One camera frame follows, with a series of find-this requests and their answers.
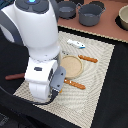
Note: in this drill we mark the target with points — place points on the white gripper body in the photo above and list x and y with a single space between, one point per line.
45 80

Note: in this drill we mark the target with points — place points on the white and blue toy fish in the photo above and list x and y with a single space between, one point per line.
76 44

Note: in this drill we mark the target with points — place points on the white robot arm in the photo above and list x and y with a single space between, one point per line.
33 23

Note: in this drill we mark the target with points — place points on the brown toy sausage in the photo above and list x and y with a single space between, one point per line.
15 76

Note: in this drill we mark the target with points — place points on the round beige plate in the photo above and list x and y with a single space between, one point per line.
73 66

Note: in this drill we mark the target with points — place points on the white woven placemat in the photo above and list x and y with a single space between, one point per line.
75 105

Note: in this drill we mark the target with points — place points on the small grey saucepan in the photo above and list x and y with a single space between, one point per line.
67 9

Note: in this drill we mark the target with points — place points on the large grey pot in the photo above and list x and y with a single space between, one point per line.
89 14

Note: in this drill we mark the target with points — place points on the brown wooden board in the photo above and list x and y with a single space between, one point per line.
106 27

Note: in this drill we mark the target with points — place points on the beige bowl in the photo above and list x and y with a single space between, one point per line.
123 14

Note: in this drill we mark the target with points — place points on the fork with wooden handle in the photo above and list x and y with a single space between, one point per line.
72 83

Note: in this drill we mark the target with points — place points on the knife with wooden handle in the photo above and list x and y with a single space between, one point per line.
81 56

